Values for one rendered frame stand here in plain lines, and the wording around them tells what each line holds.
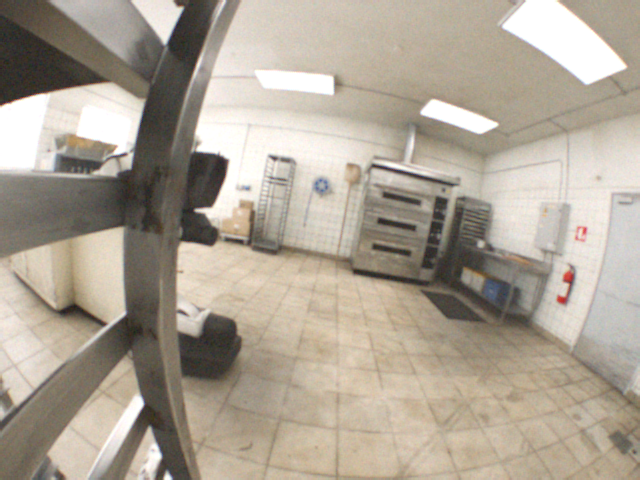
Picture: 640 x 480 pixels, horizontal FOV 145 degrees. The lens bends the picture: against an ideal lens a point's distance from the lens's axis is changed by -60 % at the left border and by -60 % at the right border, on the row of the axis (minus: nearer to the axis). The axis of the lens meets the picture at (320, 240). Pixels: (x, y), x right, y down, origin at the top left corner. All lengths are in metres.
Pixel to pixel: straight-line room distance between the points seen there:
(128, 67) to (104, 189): 0.07
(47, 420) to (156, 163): 0.15
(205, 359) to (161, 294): 1.31
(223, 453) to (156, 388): 1.05
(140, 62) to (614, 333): 3.64
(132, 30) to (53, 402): 0.19
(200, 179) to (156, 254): 1.16
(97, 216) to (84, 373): 0.09
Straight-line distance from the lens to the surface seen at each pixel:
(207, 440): 1.29
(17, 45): 0.18
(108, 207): 0.16
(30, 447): 0.15
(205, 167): 1.30
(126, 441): 0.23
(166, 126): 0.16
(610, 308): 3.59
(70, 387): 0.16
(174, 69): 0.17
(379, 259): 4.36
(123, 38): 0.15
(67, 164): 2.13
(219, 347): 1.52
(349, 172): 5.22
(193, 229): 1.37
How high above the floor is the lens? 1.07
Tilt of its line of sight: 8 degrees down
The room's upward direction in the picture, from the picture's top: 11 degrees clockwise
